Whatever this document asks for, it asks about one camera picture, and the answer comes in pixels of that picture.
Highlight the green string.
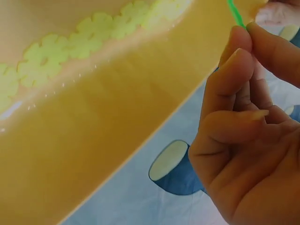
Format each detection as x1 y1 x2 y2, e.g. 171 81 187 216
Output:
226 0 248 30

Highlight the row of light green flower pieces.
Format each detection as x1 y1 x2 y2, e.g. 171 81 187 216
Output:
0 0 196 103

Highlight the person's right hand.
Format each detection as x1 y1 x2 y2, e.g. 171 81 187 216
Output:
188 22 300 225

